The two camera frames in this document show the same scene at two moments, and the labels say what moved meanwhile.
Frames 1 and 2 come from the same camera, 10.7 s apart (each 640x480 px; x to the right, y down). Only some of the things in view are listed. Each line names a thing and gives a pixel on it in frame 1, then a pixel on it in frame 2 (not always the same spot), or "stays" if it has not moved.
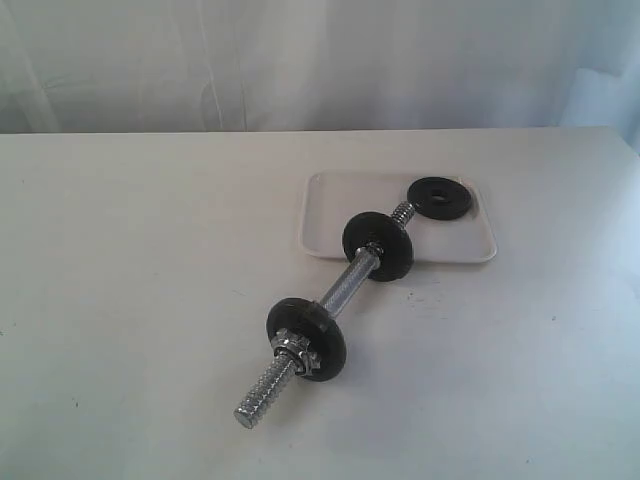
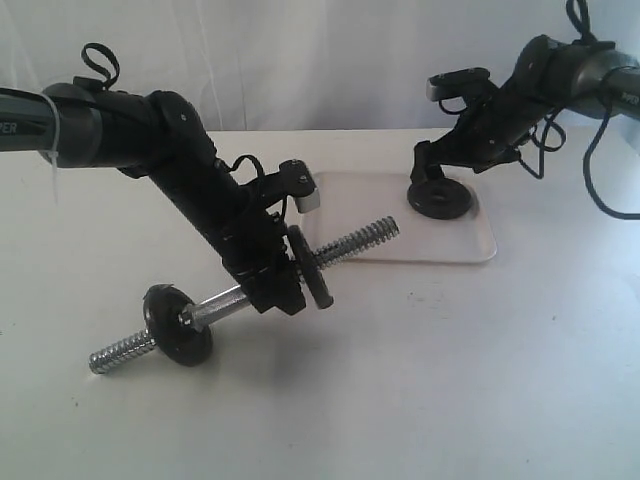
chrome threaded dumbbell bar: x=276 y=380 to x=207 y=310
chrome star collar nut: x=296 y=348 to x=185 y=316
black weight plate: x=324 y=333 to x=183 y=343
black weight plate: x=439 y=198 stays
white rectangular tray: x=332 y=200 stays
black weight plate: x=390 y=239 to x=309 y=269
